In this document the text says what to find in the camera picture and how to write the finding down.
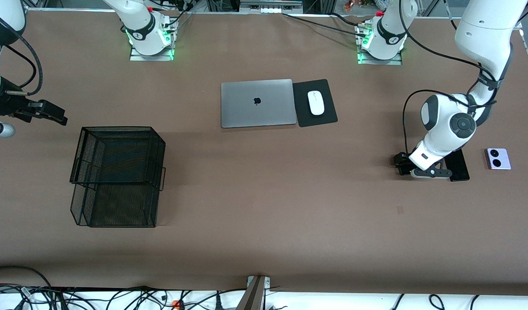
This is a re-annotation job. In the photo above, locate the lavender flip phone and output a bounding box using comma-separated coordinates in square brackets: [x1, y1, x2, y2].
[485, 148, 512, 170]

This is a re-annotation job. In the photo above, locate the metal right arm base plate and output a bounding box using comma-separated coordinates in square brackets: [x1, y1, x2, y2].
[130, 45, 175, 62]

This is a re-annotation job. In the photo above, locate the silver closed laptop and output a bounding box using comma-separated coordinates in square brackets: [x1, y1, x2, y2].
[221, 79, 298, 129]

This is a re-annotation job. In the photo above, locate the black looped floor cable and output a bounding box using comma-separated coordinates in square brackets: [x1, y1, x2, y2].
[0, 266, 56, 310]

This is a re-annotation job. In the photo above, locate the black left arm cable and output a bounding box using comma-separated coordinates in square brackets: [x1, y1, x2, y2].
[398, 0, 488, 161]

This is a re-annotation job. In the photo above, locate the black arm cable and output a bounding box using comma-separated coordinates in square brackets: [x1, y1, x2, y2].
[1, 25, 43, 96]
[398, 0, 488, 161]

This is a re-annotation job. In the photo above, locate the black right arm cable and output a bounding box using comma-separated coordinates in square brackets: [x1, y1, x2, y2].
[1, 25, 43, 96]

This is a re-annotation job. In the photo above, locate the white power strip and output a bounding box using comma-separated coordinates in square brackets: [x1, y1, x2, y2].
[240, 0, 304, 13]

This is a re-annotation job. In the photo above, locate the white computer mouse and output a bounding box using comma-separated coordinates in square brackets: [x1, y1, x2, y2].
[307, 90, 325, 116]

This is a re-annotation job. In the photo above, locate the long black smartphone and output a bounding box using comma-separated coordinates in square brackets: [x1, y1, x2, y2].
[444, 149, 470, 182]

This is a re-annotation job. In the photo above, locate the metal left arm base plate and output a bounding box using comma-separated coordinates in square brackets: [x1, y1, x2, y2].
[358, 51, 403, 66]

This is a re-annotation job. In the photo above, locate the black mesh two-tier tray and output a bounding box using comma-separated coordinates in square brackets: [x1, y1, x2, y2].
[69, 126, 167, 228]

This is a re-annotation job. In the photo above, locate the black cable on table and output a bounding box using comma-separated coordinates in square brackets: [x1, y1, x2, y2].
[282, 12, 367, 37]

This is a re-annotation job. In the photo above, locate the black mouse pad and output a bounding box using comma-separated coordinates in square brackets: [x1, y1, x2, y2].
[292, 79, 338, 128]

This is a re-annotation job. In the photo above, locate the grey metal camera pole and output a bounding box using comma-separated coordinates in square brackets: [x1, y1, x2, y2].
[236, 276, 271, 310]

